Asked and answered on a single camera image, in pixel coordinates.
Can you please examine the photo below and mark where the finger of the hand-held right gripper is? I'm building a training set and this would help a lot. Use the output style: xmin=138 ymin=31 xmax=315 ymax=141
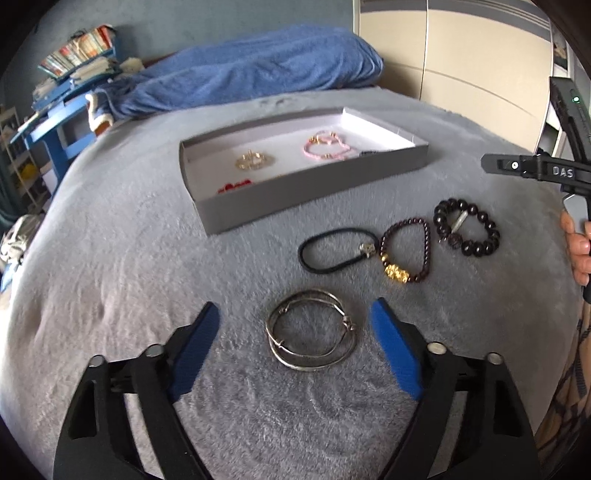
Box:
xmin=480 ymin=154 xmax=591 ymax=184

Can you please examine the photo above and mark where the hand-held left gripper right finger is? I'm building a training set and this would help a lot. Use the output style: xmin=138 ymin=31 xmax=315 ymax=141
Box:
xmin=369 ymin=298 xmax=541 ymax=480

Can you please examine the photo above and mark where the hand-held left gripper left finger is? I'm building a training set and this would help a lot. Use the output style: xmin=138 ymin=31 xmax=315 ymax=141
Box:
xmin=52 ymin=302 xmax=221 ymax=480

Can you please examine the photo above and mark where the large black bead bracelet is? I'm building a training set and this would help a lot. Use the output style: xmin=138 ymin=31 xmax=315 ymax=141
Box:
xmin=433 ymin=198 xmax=502 ymax=257

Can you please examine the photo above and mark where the dark red bead bracelet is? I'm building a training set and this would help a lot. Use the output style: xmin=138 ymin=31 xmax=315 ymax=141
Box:
xmin=379 ymin=218 xmax=433 ymax=285

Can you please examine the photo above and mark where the silver bangle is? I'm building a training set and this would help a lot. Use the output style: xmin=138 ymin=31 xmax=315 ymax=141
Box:
xmin=268 ymin=318 xmax=358 ymax=373
xmin=265 ymin=288 xmax=357 ymax=357

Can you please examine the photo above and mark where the black hair tie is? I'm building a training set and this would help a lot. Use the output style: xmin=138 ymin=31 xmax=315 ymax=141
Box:
xmin=298 ymin=227 xmax=376 ymax=274

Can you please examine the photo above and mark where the grey cardboard box tray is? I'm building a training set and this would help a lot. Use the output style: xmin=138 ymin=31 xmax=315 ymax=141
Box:
xmin=179 ymin=106 xmax=429 ymax=237

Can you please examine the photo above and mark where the gold chain bracelet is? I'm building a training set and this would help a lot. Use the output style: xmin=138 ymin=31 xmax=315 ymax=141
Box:
xmin=235 ymin=150 xmax=276 ymax=172

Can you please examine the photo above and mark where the pink cord bracelet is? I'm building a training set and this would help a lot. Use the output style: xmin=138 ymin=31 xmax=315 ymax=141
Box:
xmin=303 ymin=130 xmax=356 ymax=161

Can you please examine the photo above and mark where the person's right forearm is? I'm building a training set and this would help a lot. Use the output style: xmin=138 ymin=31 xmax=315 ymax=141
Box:
xmin=533 ymin=302 xmax=591 ymax=464

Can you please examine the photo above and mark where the person's right hand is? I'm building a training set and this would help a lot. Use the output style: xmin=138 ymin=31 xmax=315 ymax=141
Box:
xmin=560 ymin=209 xmax=591 ymax=286

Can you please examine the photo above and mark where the beige grey wardrobe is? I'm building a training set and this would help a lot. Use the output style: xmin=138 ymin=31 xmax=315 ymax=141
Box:
xmin=353 ymin=0 xmax=556 ymax=154

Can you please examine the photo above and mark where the blue white plush item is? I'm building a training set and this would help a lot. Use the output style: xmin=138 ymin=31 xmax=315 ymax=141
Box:
xmin=85 ymin=91 xmax=115 ymax=137

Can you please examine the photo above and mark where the blue shelf with books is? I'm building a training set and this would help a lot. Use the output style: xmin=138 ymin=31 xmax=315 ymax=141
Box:
xmin=9 ymin=44 xmax=122 ymax=186

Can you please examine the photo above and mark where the white storage rack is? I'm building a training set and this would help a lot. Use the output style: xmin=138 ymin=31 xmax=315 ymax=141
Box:
xmin=0 ymin=105 xmax=52 ymax=219

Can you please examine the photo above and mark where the blue blanket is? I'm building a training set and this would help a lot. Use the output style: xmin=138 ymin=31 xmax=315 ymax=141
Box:
xmin=108 ymin=25 xmax=384 ymax=121

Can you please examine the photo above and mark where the stack of papers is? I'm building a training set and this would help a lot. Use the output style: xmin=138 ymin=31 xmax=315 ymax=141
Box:
xmin=31 ymin=58 xmax=122 ymax=100

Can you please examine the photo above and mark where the row of books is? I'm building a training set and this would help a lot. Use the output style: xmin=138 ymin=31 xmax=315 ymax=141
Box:
xmin=39 ymin=27 xmax=117 ymax=77

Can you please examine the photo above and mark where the wall picture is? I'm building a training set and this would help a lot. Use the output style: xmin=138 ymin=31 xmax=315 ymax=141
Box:
xmin=551 ymin=22 xmax=574 ymax=78

